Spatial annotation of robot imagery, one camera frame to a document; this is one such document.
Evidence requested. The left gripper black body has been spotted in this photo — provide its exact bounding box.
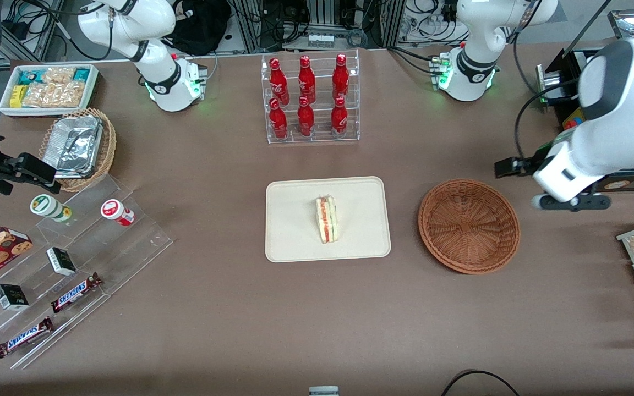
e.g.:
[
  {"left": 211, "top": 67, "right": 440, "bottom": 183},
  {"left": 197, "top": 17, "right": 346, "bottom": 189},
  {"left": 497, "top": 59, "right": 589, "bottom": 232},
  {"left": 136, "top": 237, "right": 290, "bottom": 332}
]
[{"left": 537, "top": 139, "right": 566, "bottom": 166}]

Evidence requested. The triangular sandwich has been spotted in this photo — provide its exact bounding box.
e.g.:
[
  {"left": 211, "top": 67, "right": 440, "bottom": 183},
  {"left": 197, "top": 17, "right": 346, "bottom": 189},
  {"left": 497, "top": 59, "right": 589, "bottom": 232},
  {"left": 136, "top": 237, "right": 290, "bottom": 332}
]
[{"left": 315, "top": 194, "right": 339, "bottom": 245}]

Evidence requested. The brown round wicker basket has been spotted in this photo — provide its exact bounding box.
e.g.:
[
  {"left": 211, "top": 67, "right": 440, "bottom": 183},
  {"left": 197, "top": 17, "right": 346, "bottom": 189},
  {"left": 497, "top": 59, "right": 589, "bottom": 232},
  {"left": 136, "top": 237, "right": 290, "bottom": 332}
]
[{"left": 418, "top": 179, "right": 521, "bottom": 274}]

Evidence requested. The light wicker basket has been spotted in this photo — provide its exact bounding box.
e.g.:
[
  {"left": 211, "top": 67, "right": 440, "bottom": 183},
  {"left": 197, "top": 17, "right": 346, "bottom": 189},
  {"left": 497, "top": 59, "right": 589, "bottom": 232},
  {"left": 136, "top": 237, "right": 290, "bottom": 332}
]
[{"left": 39, "top": 107, "right": 117, "bottom": 193}]

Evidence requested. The cream rectangular tray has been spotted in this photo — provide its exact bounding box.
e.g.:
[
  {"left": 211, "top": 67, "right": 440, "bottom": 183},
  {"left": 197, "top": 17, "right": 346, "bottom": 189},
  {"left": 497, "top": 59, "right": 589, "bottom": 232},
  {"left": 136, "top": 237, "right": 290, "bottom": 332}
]
[{"left": 265, "top": 176, "right": 392, "bottom": 263}]

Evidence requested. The green lidded snack cup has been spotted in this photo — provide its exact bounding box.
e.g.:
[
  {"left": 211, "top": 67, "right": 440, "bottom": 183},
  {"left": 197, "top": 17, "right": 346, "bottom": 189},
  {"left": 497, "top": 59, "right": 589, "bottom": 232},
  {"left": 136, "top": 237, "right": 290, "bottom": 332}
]
[{"left": 30, "top": 194, "right": 73, "bottom": 223}]

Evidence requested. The silver foil wrapped pack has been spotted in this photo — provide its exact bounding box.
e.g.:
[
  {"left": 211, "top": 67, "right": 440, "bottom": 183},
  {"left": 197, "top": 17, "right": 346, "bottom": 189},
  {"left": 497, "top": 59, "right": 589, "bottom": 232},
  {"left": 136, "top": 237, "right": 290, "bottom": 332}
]
[{"left": 42, "top": 114, "right": 103, "bottom": 179}]

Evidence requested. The white plastic snack bin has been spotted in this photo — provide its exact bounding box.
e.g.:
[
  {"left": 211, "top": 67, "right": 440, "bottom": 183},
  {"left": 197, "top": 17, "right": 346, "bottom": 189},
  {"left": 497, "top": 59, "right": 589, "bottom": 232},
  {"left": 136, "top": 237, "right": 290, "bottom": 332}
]
[{"left": 0, "top": 63, "right": 100, "bottom": 119}]

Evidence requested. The black food warmer machine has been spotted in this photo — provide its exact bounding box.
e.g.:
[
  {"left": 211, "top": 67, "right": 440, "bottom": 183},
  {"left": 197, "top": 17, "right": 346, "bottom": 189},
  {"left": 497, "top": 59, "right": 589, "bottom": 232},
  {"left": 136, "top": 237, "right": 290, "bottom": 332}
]
[{"left": 536, "top": 8, "right": 634, "bottom": 193}]

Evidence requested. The clear cracker bag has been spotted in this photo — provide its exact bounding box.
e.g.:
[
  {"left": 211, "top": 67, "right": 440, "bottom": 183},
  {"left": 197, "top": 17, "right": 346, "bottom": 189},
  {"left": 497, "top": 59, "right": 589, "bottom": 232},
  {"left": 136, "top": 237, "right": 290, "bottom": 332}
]
[
  {"left": 23, "top": 82, "right": 84, "bottom": 108},
  {"left": 42, "top": 67, "right": 75, "bottom": 84}
]

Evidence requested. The red lidded snack cup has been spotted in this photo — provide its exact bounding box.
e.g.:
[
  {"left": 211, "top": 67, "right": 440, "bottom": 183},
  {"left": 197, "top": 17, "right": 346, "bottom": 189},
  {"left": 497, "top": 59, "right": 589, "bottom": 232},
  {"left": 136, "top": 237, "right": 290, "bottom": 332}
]
[{"left": 101, "top": 199, "right": 135, "bottom": 227}]

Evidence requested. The small black carton box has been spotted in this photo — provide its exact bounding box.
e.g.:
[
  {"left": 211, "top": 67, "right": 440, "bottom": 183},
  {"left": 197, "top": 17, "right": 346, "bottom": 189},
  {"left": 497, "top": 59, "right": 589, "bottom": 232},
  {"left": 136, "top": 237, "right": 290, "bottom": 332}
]
[
  {"left": 46, "top": 247, "right": 77, "bottom": 276},
  {"left": 0, "top": 284, "right": 30, "bottom": 311}
]

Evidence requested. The clear acrylic stepped shelf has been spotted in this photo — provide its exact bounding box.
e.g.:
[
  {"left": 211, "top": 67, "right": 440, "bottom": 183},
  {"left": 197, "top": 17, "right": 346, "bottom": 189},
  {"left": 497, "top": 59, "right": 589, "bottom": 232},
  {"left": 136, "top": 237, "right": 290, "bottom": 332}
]
[{"left": 0, "top": 175, "right": 173, "bottom": 370}]

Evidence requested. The Snickers chocolate bar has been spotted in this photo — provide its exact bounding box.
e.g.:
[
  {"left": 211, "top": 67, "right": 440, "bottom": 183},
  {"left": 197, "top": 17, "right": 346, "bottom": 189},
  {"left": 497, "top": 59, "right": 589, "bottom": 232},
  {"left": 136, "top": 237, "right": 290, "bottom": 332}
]
[
  {"left": 0, "top": 316, "right": 53, "bottom": 359},
  {"left": 50, "top": 272, "right": 103, "bottom": 314}
]

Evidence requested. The red cola bottle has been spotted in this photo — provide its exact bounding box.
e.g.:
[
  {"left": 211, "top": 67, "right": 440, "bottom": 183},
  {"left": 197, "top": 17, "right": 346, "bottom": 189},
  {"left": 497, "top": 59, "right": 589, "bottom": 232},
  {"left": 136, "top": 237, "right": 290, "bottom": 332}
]
[
  {"left": 298, "top": 55, "right": 316, "bottom": 104},
  {"left": 297, "top": 95, "right": 315, "bottom": 137},
  {"left": 332, "top": 54, "right": 349, "bottom": 102},
  {"left": 331, "top": 96, "right": 348, "bottom": 138},
  {"left": 269, "top": 98, "right": 288, "bottom": 140},
  {"left": 269, "top": 58, "right": 290, "bottom": 106}
]

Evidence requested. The clear acrylic bottle rack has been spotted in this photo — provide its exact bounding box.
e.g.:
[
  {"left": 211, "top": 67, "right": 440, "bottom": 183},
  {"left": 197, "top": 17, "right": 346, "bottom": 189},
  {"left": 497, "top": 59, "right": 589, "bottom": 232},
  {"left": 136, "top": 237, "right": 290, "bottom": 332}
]
[{"left": 261, "top": 49, "right": 360, "bottom": 145}]

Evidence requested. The black cloth bag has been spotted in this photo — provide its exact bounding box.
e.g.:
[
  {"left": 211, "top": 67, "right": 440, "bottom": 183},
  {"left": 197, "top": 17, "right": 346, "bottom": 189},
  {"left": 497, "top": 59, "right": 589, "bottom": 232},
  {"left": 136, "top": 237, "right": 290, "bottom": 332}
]
[{"left": 164, "top": 0, "right": 233, "bottom": 57}]

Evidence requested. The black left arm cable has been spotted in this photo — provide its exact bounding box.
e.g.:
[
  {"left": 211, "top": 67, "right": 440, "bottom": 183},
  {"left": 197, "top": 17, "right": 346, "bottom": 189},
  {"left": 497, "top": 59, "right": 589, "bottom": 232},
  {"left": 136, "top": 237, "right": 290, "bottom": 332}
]
[{"left": 514, "top": 77, "right": 582, "bottom": 160}]

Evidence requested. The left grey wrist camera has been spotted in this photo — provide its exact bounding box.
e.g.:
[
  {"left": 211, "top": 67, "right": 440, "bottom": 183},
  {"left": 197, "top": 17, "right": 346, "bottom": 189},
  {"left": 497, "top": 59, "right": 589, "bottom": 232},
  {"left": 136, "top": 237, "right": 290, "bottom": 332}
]
[{"left": 532, "top": 192, "right": 613, "bottom": 213}]

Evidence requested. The black looped cable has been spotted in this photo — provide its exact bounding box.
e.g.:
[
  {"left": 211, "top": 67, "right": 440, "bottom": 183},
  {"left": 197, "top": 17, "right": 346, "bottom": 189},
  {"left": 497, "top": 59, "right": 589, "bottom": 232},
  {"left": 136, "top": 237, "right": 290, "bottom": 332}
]
[{"left": 441, "top": 370, "right": 521, "bottom": 396}]

